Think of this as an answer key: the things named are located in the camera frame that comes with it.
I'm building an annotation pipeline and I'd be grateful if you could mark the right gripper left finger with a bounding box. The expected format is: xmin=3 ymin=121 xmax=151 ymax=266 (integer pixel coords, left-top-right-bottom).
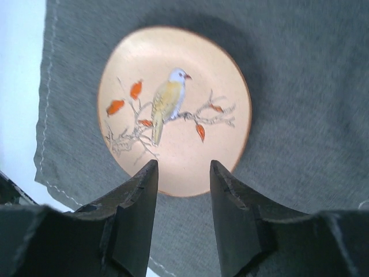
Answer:
xmin=1 ymin=160 xmax=159 ymax=276

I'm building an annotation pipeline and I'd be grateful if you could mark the grey cloth placemat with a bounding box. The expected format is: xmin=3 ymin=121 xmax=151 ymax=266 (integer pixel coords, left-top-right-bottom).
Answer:
xmin=34 ymin=1 xmax=368 ymax=276

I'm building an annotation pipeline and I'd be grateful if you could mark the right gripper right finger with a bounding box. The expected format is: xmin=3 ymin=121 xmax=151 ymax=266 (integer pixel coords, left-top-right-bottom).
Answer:
xmin=210 ymin=160 xmax=368 ymax=276

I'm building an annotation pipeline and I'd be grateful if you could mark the beige bird pattern plate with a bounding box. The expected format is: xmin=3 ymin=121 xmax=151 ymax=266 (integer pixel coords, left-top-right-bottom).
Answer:
xmin=97 ymin=26 xmax=252 ymax=197

